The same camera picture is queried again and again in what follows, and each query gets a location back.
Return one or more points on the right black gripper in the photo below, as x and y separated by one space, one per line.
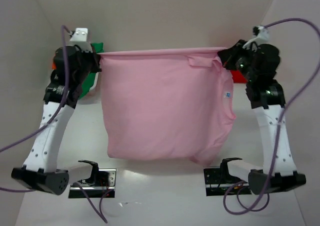
227 58

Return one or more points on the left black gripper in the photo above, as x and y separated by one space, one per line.
92 61

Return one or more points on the pink t shirt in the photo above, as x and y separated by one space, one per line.
166 104

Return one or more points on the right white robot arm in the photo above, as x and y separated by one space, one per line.
279 172

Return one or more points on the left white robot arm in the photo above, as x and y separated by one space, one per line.
39 171

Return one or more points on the green t shirt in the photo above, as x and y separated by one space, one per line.
92 79

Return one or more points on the folded red t shirt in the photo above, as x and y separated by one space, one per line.
238 78

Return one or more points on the orange t shirt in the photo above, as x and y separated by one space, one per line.
53 65

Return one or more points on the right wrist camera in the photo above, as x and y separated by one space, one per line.
260 34

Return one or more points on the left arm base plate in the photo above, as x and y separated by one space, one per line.
101 182

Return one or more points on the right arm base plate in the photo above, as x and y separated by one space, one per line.
217 185

